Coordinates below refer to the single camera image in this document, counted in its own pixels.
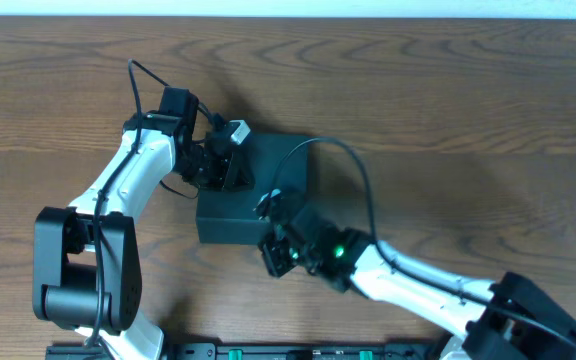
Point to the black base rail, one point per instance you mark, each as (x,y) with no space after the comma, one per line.
(212,351)

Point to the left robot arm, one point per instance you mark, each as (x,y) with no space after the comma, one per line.
(86,268)

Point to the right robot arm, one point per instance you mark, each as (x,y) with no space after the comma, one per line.
(512,318)

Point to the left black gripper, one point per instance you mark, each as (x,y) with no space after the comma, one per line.
(231,164)

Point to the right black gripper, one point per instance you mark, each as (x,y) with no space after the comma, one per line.
(269,255)

